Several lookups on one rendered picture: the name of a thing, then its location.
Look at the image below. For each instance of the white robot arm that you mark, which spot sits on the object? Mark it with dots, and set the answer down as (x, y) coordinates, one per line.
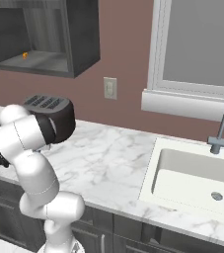
(34, 171)

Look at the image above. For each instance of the dark grey toaster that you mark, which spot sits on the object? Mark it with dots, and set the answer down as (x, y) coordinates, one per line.
(63, 115)

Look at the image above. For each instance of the white sink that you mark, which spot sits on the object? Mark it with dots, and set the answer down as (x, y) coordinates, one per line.
(189, 178)

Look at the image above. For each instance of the small orange object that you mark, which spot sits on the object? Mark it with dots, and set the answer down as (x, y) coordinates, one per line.
(24, 55)

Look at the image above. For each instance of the dark grey base cabinet door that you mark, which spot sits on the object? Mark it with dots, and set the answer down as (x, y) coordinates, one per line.
(89, 240)
(5, 220)

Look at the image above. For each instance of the white framed window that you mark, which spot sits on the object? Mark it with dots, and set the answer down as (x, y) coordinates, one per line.
(195, 42)

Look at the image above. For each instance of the beige wall outlet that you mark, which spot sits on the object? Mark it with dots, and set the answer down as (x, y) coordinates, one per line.
(110, 88)

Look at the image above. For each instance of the dark grey open wall cabinet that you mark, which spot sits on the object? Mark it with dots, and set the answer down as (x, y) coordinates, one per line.
(82, 33)

